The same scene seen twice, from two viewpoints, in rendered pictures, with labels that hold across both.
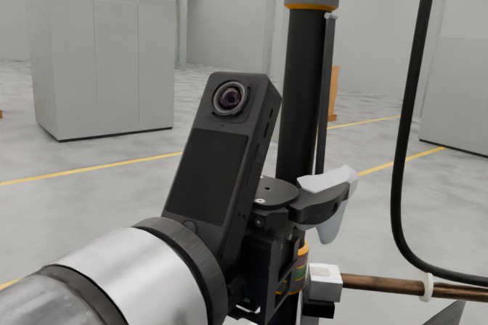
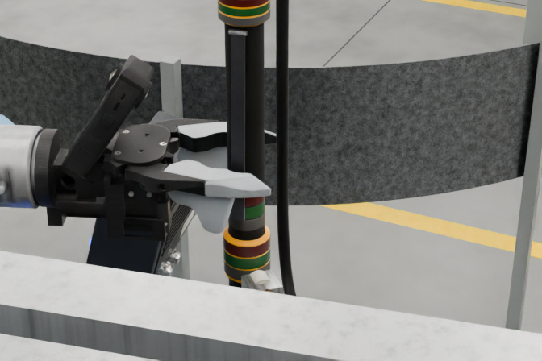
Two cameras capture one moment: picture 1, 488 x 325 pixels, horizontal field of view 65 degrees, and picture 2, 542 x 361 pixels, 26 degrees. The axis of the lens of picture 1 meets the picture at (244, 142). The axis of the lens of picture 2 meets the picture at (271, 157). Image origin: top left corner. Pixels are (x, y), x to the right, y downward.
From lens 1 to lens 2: 97 cm
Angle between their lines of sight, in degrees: 61
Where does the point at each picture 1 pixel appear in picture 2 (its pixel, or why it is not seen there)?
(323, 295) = not seen: hidden behind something
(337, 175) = (213, 174)
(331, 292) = not seen: hidden behind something
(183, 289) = (18, 160)
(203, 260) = (40, 157)
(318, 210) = (143, 179)
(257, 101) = (112, 86)
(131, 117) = not seen: outside the picture
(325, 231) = (202, 217)
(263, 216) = (103, 160)
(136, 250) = (16, 134)
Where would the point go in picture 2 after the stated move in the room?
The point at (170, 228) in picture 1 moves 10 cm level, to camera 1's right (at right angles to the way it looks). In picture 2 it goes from (46, 136) to (77, 188)
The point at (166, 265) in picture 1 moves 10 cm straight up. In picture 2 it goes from (19, 147) to (6, 43)
